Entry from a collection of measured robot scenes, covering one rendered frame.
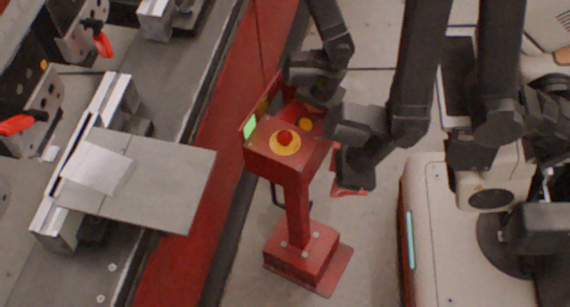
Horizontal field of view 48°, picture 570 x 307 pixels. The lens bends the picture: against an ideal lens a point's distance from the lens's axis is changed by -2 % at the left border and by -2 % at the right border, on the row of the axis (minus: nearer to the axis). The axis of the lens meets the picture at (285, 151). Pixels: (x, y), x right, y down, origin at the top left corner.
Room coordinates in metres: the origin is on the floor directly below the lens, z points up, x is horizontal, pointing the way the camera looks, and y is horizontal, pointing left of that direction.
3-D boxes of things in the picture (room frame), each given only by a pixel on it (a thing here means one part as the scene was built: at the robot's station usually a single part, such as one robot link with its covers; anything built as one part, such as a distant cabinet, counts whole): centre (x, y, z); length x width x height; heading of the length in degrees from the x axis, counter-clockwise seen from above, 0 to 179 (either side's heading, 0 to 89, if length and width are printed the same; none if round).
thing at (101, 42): (0.80, 0.31, 1.20); 0.04 x 0.02 x 0.10; 71
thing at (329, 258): (0.84, -0.04, 0.06); 0.25 x 0.20 x 0.12; 57
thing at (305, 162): (0.85, -0.02, 0.75); 0.20 x 0.16 x 0.18; 147
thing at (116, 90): (0.73, 0.41, 0.92); 0.39 x 0.06 x 0.10; 161
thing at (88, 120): (0.70, 0.41, 0.99); 0.20 x 0.03 x 0.03; 161
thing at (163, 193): (0.62, 0.28, 1.00); 0.26 x 0.18 x 0.01; 71
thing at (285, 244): (0.85, -0.02, 0.13); 0.10 x 0.10 x 0.01; 57
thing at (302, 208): (0.85, -0.02, 0.39); 0.05 x 0.05 x 0.54; 57
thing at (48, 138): (0.67, 0.42, 1.13); 0.10 x 0.02 x 0.10; 161
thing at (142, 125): (0.69, 0.36, 0.89); 0.30 x 0.05 x 0.03; 161
